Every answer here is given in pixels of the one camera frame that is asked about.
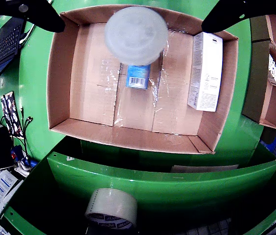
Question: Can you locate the open cardboard tray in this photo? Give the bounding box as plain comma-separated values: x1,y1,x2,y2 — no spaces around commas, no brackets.
47,5,239,155

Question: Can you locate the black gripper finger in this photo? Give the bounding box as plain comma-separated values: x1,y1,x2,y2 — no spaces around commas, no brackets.
201,0,276,33
0,0,65,33

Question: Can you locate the black rounded device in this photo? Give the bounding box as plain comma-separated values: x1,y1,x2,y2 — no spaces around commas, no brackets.
0,125,14,169

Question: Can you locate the translucent white suction cup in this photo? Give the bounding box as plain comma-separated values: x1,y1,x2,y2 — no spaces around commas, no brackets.
104,6,169,66

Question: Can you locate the teal holographic product box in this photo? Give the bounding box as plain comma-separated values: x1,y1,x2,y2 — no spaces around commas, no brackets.
125,64,152,91

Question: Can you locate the long white product box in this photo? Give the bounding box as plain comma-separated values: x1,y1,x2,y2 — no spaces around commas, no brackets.
186,32,224,113

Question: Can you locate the green metal cabinet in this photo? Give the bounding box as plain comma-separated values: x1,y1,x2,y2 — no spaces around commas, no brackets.
0,137,276,235

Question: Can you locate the cow print white carton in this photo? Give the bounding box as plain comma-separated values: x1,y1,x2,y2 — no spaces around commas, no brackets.
267,53,276,88

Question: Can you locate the black laptop keyboard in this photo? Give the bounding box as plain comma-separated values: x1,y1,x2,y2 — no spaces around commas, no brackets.
0,16,28,103

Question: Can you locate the black connector cable bundle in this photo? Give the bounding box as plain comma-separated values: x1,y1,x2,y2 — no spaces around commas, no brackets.
19,106,35,160

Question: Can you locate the divided cardboard box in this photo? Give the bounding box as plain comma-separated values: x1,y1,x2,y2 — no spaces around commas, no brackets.
241,14,276,130

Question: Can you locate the beige packing tape roll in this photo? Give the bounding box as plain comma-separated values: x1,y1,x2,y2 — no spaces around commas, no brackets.
84,188,138,231

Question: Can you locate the black white patterned flat carton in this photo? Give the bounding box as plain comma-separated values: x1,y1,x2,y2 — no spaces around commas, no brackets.
0,91,23,137

